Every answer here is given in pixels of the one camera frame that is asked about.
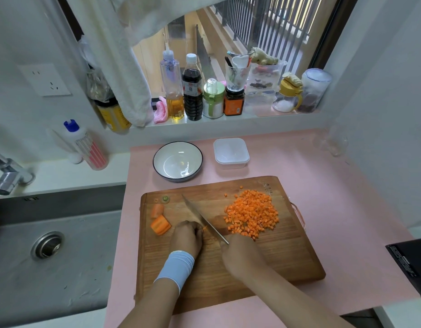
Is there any dark soy sauce bottle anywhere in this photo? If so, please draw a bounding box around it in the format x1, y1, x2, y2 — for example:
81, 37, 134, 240
181, 53, 204, 121

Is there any grey steel sink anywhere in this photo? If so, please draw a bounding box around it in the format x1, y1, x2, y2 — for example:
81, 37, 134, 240
0, 184, 128, 328

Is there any large carrot chunk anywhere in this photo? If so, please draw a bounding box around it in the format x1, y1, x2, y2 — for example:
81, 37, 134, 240
150, 215, 172, 236

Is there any crumpled clear plastic bag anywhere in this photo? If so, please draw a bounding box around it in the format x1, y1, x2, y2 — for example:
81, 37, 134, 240
78, 35, 116, 103

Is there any yellow jar with black lid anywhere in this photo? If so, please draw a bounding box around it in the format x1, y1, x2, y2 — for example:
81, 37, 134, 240
94, 97, 133, 134

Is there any white plastic lidded container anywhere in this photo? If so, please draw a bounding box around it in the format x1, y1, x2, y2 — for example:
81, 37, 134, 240
213, 137, 251, 170

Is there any person's right hand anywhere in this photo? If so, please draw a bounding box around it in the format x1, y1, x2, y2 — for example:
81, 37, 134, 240
220, 234, 270, 284

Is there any orange label dark jar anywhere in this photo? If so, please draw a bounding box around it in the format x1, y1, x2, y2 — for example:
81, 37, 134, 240
223, 87, 246, 117

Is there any person's left hand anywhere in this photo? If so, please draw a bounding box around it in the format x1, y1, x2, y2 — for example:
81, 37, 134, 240
168, 220, 205, 259

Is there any yellow-lidded glass salt jar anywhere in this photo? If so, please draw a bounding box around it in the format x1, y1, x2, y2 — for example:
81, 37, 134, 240
272, 79, 303, 113

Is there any white wall socket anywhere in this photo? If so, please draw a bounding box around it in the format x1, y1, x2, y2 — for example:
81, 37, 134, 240
18, 63, 72, 97

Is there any clear drinking glass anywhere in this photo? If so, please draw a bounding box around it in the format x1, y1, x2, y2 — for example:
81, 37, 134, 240
312, 127, 350, 158

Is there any black cooktop appliance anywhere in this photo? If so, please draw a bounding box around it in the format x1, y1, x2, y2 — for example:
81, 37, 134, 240
385, 237, 421, 308

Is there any person's right forearm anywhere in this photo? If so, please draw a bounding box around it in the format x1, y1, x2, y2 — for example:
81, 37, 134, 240
245, 266, 345, 328

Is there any dark window frame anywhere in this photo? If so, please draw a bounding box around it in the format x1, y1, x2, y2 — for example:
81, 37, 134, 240
308, 0, 360, 71

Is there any pink counter mat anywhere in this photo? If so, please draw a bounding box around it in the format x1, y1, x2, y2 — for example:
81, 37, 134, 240
104, 129, 421, 328

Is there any tall clear lidded canister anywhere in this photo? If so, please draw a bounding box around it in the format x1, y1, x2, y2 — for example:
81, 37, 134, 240
297, 68, 333, 114

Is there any wooden cutting board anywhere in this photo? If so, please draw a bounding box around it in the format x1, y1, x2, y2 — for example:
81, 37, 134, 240
135, 175, 326, 316

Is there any large ginger root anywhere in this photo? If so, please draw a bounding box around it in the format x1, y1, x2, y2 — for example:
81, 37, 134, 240
249, 46, 280, 66

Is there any blue-capped striped bottle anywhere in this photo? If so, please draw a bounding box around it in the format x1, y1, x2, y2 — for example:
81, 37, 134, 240
62, 119, 109, 171

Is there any person's left forearm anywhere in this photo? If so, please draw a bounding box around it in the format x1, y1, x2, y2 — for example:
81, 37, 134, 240
118, 278, 180, 328

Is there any clear cup with utensils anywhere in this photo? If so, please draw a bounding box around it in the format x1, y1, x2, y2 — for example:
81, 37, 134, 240
225, 51, 252, 93

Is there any round sink drain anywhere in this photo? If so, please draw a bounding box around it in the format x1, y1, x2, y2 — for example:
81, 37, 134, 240
30, 231, 65, 261

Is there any pink cloth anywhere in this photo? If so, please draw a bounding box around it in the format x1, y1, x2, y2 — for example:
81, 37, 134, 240
153, 96, 169, 125

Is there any metal window railing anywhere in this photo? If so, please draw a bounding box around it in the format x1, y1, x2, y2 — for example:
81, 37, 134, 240
210, 0, 324, 73

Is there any steel kitchen knife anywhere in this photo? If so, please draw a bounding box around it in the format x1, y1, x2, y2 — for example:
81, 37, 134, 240
181, 194, 230, 245

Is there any white bowl with dark rim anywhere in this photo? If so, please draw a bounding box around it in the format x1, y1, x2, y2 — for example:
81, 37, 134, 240
152, 141, 204, 183

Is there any clear cooking oil bottle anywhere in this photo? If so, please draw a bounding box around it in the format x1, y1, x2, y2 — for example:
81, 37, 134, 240
159, 42, 185, 121

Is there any light blue wristband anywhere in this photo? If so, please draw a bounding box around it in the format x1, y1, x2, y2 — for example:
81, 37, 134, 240
153, 250, 195, 295

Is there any clear plastic spice box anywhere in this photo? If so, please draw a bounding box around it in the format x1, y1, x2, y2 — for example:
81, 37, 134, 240
246, 59, 288, 98

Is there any white jar with green lid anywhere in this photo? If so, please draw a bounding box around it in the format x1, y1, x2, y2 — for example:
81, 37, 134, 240
202, 78, 226, 119

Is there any white hanging towel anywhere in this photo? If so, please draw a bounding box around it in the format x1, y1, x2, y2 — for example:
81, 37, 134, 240
65, 0, 239, 128

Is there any chrome faucet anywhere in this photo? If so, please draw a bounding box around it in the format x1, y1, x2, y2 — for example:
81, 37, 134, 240
0, 148, 36, 196

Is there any small ginger root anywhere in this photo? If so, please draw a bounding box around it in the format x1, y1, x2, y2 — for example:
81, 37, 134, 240
282, 72, 303, 88

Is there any pile of diced carrot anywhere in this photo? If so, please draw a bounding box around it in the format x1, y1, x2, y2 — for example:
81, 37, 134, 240
223, 186, 280, 241

